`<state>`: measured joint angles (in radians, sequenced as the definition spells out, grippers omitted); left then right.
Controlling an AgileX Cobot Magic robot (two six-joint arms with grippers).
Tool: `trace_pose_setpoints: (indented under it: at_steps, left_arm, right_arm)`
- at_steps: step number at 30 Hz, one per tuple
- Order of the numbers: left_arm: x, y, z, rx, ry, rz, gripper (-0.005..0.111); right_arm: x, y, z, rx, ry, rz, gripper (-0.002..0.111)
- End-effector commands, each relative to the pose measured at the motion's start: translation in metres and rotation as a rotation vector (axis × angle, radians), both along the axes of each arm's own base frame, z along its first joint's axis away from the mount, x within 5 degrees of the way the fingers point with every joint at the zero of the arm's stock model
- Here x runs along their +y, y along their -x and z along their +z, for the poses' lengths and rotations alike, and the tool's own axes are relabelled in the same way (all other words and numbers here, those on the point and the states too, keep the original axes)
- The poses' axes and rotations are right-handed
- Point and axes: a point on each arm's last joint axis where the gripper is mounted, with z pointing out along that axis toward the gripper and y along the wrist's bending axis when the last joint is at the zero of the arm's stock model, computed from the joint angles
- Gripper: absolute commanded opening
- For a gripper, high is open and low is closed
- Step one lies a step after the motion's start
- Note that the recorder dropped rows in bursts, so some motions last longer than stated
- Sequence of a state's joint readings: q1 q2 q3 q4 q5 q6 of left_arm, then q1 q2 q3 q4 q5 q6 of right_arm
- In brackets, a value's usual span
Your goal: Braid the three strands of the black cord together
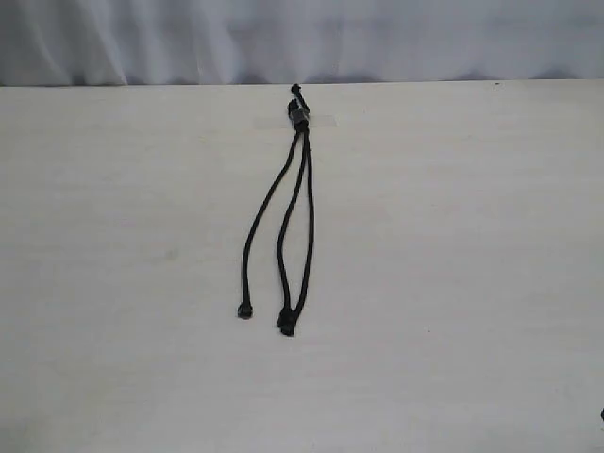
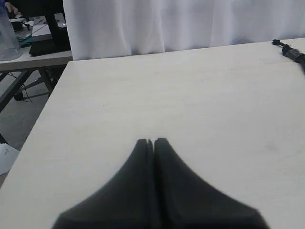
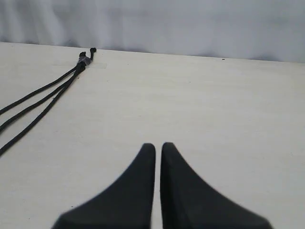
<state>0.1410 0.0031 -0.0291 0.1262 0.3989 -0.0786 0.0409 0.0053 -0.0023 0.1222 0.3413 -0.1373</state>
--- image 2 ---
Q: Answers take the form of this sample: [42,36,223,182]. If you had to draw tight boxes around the clear plastic water bottle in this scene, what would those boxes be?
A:
[0,0,21,61]

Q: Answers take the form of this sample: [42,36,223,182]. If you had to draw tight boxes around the white paper sheet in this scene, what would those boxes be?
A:
[0,144,20,175]

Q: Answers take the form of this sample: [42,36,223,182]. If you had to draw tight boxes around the grey side table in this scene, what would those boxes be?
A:
[0,47,73,110]

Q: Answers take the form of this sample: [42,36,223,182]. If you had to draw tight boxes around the black monitor stand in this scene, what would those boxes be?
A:
[27,0,71,56]

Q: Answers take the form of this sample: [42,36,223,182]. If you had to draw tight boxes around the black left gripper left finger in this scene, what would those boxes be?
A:
[53,139,154,229]

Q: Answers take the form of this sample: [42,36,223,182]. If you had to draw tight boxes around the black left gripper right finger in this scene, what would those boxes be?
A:
[154,138,269,229]

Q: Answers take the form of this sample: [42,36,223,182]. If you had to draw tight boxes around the white curtain backdrop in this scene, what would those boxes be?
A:
[63,0,305,60]

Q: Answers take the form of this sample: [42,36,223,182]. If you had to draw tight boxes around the white cardboard box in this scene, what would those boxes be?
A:
[32,24,52,42]

